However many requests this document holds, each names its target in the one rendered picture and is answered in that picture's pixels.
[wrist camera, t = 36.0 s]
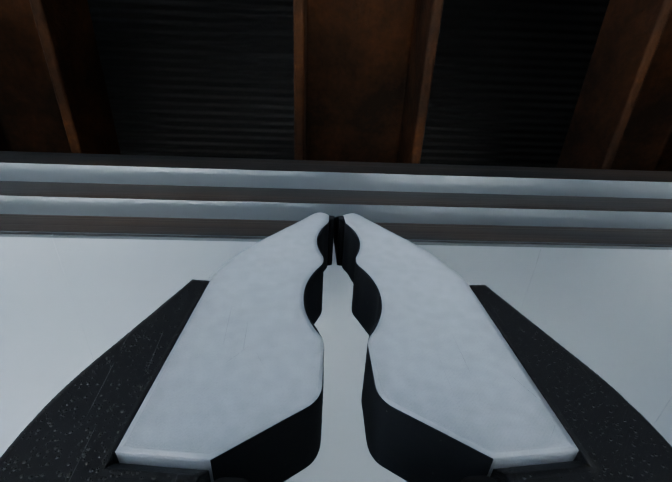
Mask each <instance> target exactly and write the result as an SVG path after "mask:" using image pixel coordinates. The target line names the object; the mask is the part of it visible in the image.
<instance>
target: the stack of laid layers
mask: <svg viewBox="0 0 672 482"><path fill-rule="evenodd" d="M315 213H325V214H328V215H329V216H334V218H335V217H337V216H343V215H346V214H350V213H354V214H358V215H360V216H362V217H364V218H366V219H367V220H369V221H371V222H373V223H375V224H377V225H379V226H381V227H383V228H385V229H387V230H389V231H390V232H392V233H394V234H396V235H398V236H400V237H402V238H404V239H406V240H408V241H446V242H495V243H541V244H542V243H545V244H595V245H645V246H672V171H642V170H609V169H576V168H543V167H511V166H478V165H445V164H412V163H380V162H347V161H314V160H282V159H249V158H216V157H183V156H151V155H118V154H85V153H52V152H20V151H0V233H48V234H98V235H147V236H197V237H247V238H267V237H269V236H271V235H273V234H275V233H277V232H279V231H281V230H283V229H285V228H287V227H289V226H291V225H293V224H295V223H297V222H299V221H301V220H303V219H305V218H307V217H308V216H310V215H312V214H315Z"/></svg>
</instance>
